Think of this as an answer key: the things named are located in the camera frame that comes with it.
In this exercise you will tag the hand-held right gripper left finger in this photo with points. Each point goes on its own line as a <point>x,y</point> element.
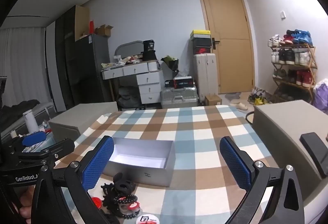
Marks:
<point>98,160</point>

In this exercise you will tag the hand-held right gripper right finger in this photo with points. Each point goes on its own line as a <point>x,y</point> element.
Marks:
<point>234,162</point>

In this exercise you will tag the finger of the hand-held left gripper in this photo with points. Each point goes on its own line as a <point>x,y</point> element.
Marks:
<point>60,146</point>
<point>33,138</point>

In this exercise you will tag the black hair claw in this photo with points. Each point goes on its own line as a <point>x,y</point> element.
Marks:
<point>107,188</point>

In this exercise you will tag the red round tin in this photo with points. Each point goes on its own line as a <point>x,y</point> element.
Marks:
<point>96,201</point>

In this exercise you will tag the grey cardboard box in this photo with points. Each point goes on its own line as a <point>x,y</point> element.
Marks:
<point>153,175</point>

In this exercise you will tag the white round badge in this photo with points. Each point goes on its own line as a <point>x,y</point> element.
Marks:
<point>146,219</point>

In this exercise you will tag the person's left hand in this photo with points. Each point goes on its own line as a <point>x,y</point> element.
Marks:
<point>25,201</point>

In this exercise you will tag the white bottle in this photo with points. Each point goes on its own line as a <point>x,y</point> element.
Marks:
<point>30,121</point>

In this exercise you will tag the dark cloth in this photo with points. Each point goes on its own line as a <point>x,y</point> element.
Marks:
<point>20,108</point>

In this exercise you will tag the grey cabinet with brass lock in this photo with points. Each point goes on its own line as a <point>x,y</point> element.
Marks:
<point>76,116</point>

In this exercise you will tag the plaid blanket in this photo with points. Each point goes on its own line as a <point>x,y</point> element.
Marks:
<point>192,137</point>

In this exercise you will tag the beige slippers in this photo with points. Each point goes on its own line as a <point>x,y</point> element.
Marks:
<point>239,106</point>

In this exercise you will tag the small cardboard box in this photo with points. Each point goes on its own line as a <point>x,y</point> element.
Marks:
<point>213,100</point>

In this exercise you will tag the pile of shoes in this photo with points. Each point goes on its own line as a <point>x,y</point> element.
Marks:
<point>257,97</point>

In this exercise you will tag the white curtain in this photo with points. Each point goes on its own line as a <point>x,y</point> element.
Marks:
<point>23,65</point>

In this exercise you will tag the black phone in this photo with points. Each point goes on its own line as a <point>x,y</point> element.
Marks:
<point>315,147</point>

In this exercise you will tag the black fridge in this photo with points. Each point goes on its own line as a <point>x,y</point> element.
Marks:
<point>92,67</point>

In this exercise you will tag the silver suitcase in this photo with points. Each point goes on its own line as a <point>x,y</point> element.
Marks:
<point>179,97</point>

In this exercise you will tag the white desk with drawers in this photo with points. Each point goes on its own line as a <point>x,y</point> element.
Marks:
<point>148,83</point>

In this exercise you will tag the white suitcase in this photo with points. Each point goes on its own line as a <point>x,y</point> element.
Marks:
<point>205,75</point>

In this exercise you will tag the black and red box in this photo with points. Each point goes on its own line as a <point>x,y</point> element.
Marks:
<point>179,83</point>

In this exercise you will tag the dark wardrobe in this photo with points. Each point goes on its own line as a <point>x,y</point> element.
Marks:
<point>66,47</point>

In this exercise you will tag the desk clutter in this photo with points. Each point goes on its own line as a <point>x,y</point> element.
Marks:
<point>123,61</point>

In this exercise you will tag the purple bag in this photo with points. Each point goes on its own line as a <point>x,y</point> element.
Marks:
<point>321,98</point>

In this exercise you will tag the black shoe box red logo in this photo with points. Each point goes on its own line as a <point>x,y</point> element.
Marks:
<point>202,50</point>

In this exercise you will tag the dark wrapped bouquet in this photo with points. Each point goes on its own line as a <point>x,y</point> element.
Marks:
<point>171,62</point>

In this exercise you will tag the wooden shoe rack with shoes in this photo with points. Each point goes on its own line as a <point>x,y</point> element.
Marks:
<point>289,56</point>

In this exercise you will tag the red bag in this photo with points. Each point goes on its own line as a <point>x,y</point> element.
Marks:
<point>91,27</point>

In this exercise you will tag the open cardboard box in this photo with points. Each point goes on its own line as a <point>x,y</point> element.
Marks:
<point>103,30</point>

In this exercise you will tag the yellow shoe box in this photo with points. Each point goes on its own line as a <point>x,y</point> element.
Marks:
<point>199,34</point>

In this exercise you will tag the wooden door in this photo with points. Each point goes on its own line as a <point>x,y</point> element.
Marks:
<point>225,21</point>

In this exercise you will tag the white wall switch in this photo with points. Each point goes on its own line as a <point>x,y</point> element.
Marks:
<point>282,15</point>

